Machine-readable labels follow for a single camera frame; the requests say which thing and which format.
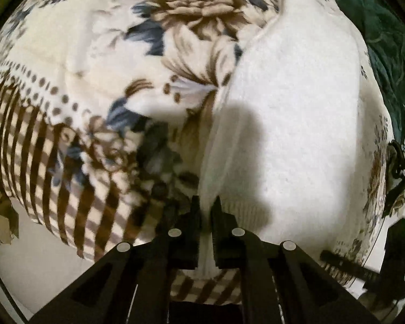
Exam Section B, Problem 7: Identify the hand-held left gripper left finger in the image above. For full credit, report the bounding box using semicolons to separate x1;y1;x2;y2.
30;195;202;324

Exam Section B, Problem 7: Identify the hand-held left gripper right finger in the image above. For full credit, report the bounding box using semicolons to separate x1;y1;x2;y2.
211;195;382;324

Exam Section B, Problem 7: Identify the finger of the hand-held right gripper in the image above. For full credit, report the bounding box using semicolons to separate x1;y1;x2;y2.
320;250;383;286
382;139;405;217

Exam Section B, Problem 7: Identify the white fluffy small garment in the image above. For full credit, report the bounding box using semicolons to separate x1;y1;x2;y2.
196;0;370;279

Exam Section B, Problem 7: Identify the dark green cloth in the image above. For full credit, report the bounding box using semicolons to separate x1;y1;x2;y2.
334;0;405;149

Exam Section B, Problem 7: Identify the floral printed blanket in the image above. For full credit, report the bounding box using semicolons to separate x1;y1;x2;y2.
0;0;405;306

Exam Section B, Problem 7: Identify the torn cardboard piece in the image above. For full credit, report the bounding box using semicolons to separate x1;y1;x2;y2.
0;171;20;245

